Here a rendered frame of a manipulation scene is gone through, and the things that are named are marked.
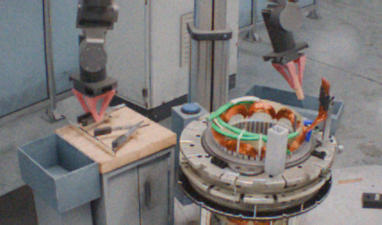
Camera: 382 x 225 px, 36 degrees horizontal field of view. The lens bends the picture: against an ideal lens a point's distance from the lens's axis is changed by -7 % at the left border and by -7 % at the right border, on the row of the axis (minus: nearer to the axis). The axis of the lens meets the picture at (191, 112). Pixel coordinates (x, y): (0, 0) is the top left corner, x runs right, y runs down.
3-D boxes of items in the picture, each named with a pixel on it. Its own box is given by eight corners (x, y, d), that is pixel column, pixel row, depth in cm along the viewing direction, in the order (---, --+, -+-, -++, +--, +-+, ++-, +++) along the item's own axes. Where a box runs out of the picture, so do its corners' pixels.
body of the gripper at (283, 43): (310, 49, 147) (301, 20, 145) (279, 63, 143) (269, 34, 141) (294, 48, 153) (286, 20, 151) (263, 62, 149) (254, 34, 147)
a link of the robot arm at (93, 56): (118, 0, 127) (78, -2, 125) (122, 16, 117) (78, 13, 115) (111, 53, 132) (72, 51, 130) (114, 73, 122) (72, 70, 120)
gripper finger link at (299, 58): (314, 83, 148) (303, 46, 146) (293, 94, 145) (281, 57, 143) (297, 81, 154) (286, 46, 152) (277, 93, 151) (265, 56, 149)
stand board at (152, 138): (102, 174, 124) (101, 164, 123) (54, 139, 137) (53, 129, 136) (177, 143, 137) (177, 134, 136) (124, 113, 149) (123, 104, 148)
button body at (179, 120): (207, 199, 163) (210, 112, 152) (183, 206, 160) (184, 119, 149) (195, 187, 169) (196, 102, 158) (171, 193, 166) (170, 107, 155)
